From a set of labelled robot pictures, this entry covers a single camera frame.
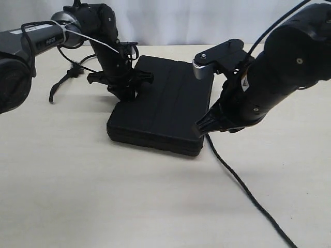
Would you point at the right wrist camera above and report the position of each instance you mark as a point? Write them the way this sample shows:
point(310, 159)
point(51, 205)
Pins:
point(224, 58)

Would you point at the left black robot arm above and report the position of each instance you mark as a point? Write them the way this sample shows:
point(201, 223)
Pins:
point(70, 28)

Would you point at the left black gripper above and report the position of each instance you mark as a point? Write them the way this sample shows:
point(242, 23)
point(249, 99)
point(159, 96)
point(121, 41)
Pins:
point(121, 79)

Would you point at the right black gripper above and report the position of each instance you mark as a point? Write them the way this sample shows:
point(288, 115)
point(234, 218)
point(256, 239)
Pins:
point(216, 118)

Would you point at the black plastic carry case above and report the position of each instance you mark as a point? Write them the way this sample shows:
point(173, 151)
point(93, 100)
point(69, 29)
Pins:
point(165, 111)

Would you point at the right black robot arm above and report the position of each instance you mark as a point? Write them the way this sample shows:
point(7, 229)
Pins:
point(295, 56)

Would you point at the white zip tie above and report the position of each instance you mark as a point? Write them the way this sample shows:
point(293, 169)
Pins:
point(65, 30)

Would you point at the white backdrop curtain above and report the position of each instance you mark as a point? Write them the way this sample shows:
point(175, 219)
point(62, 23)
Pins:
point(195, 22)

